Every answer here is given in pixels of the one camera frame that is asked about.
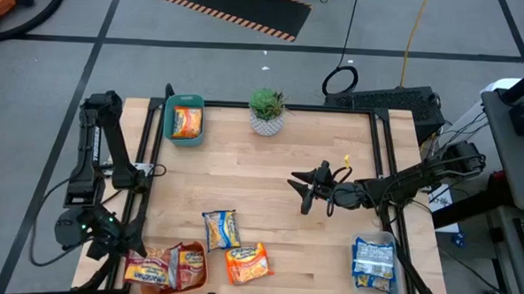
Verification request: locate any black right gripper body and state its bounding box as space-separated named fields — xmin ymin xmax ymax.
xmin=300 ymin=159 xmax=371 ymax=218

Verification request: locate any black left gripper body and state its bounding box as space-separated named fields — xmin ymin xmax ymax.
xmin=79 ymin=209 xmax=135 ymax=262

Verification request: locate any red Maruchan ramen pack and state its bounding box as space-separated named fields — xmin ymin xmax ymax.
xmin=176 ymin=248 xmax=208 ymax=291
xmin=166 ymin=244 xmax=183 ymax=290
xmin=122 ymin=244 xmax=173 ymax=289

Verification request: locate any blue Maruchan ramen pack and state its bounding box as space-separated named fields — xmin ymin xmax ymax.
xmin=355 ymin=273 xmax=393 ymax=294
xmin=351 ymin=237 xmax=397 ymax=281
xmin=201 ymin=208 xmax=243 ymax=253

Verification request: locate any orange Maruchan ramen pack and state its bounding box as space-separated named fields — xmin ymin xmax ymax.
xmin=172 ymin=106 xmax=204 ymax=140
xmin=223 ymin=240 xmax=276 ymax=288

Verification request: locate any potted succulent in patterned pot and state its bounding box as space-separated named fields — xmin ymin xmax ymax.
xmin=247 ymin=86 xmax=289 ymax=138

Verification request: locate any orange plastic bin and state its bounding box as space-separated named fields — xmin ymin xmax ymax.
xmin=138 ymin=237 xmax=210 ymax=294

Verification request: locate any clear plastic container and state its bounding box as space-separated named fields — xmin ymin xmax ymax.
xmin=348 ymin=229 xmax=405 ymax=294

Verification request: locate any white paper sheet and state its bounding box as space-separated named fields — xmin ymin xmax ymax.
xmin=427 ymin=182 xmax=463 ymax=236

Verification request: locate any black computer case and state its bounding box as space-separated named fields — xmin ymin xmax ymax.
xmin=321 ymin=81 xmax=448 ymax=147

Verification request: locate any teal plastic bin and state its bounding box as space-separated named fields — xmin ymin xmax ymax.
xmin=162 ymin=92 xmax=207 ymax=148

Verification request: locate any grey equipment cart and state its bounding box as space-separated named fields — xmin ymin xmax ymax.
xmin=475 ymin=88 xmax=524 ymax=212

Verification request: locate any black monitor on cart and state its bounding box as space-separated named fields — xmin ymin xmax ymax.
xmin=495 ymin=59 xmax=524 ymax=137

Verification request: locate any black hazard-striped floor mat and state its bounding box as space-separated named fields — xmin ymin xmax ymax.
xmin=149 ymin=0 xmax=313 ymax=43

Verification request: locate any black metal table frame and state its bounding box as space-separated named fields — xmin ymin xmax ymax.
xmin=76 ymin=79 xmax=459 ymax=294

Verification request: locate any black hanging cable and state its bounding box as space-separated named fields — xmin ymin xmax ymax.
xmin=320 ymin=0 xmax=363 ymax=98

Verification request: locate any yellow hanging cable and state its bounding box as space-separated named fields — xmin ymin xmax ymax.
xmin=399 ymin=0 xmax=430 ymax=89

